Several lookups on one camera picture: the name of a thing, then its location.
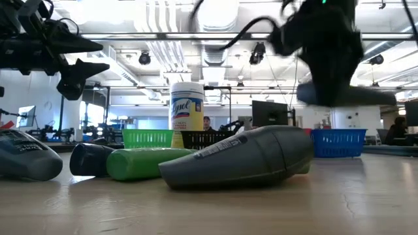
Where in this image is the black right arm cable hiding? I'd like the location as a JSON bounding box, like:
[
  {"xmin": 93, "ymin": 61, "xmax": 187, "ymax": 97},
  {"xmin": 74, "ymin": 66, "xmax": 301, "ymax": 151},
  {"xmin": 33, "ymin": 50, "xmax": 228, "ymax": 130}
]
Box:
[{"xmin": 219, "ymin": 16, "xmax": 281, "ymax": 52}]

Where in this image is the dark computer monitor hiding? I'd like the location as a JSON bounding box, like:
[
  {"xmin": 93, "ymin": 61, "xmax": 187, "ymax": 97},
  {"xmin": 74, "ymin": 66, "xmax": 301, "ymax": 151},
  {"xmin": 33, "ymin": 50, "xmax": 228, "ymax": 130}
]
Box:
[{"xmin": 404, "ymin": 101, "xmax": 418, "ymax": 128}]

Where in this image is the tilted computer monitor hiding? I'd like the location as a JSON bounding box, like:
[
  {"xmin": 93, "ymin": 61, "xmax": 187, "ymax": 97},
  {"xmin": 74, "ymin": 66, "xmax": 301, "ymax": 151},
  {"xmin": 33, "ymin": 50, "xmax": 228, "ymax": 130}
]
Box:
[{"xmin": 16, "ymin": 104, "xmax": 37, "ymax": 129}]

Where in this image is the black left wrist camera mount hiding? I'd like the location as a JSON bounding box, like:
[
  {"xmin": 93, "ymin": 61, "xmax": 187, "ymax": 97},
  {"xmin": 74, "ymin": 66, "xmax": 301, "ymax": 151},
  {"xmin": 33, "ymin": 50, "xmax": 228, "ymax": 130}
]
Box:
[{"xmin": 0, "ymin": 0, "xmax": 55, "ymax": 35}]

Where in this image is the black computer monitor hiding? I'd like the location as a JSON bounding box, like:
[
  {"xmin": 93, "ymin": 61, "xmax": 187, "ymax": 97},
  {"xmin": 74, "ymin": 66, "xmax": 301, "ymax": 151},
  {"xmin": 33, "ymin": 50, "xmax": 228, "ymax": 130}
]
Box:
[{"xmin": 251, "ymin": 100, "xmax": 289, "ymax": 128}]

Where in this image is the black background rig frame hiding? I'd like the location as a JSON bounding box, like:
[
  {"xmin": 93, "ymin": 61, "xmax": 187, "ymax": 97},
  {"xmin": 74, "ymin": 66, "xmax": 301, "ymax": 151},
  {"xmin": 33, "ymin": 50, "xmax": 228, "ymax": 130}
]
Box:
[{"xmin": 83, "ymin": 85, "xmax": 233, "ymax": 131}]

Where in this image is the black ceiling camera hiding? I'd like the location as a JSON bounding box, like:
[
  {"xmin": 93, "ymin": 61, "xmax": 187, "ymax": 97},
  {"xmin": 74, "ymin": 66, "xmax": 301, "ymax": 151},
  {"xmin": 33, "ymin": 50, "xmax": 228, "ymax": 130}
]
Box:
[
  {"xmin": 368, "ymin": 54, "xmax": 385, "ymax": 66},
  {"xmin": 248, "ymin": 42, "xmax": 266, "ymax": 65},
  {"xmin": 138, "ymin": 51, "xmax": 152, "ymax": 66}
]

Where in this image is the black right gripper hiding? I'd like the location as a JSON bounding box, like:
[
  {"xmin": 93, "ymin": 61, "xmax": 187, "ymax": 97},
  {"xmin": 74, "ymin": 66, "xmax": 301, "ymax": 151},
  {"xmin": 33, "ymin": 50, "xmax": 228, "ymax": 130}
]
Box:
[{"xmin": 269, "ymin": 9, "xmax": 365, "ymax": 107}]

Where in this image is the blue plastic basket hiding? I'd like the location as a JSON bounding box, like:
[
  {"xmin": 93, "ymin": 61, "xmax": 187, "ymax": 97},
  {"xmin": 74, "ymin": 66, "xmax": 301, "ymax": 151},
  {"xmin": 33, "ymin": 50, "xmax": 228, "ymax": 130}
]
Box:
[{"xmin": 310, "ymin": 128, "xmax": 368, "ymax": 159}]

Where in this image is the person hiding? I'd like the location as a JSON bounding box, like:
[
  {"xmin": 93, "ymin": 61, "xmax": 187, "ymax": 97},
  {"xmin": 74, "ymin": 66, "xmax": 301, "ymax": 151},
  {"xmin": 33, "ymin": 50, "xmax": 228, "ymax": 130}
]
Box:
[
  {"xmin": 202, "ymin": 116, "xmax": 217, "ymax": 132},
  {"xmin": 384, "ymin": 116, "xmax": 409, "ymax": 146}
]

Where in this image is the black plastic basket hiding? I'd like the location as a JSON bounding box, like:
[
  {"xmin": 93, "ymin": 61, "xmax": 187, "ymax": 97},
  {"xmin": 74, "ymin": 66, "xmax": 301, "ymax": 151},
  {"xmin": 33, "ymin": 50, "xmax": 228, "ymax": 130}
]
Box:
[{"xmin": 180, "ymin": 130, "xmax": 236, "ymax": 151}]

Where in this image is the black overhead frame bar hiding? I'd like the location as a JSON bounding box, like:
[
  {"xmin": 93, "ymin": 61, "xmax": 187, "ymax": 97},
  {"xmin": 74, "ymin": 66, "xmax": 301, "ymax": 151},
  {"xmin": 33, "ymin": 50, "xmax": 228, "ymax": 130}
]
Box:
[{"xmin": 80, "ymin": 31, "xmax": 418, "ymax": 42}]

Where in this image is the green plastic basket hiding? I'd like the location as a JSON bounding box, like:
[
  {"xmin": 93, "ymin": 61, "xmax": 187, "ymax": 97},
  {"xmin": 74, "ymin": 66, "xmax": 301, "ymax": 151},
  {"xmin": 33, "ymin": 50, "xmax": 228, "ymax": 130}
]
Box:
[{"xmin": 121, "ymin": 129, "xmax": 174, "ymax": 150}]

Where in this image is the black toiletry bottle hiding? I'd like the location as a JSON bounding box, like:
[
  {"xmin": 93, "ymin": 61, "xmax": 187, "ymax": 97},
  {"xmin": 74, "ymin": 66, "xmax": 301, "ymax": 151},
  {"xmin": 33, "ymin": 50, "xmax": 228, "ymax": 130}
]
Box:
[{"xmin": 69, "ymin": 142, "xmax": 116, "ymax": 179}]

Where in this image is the Lysol wipes canister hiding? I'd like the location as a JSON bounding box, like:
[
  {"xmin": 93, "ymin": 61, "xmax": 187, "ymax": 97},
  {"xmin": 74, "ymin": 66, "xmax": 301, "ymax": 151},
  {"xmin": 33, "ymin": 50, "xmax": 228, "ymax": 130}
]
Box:
[{"xmin": 168, "ymin": 81, "xmax": 205, "ymax": 149}]

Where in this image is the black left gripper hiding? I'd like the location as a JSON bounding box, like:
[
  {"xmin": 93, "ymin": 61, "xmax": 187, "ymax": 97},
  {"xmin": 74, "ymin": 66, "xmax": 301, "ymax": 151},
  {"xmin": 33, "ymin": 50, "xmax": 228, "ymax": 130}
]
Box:
[{"xmin": 0, "ymin": 21, "xmax": 110, "ymax": 101}]

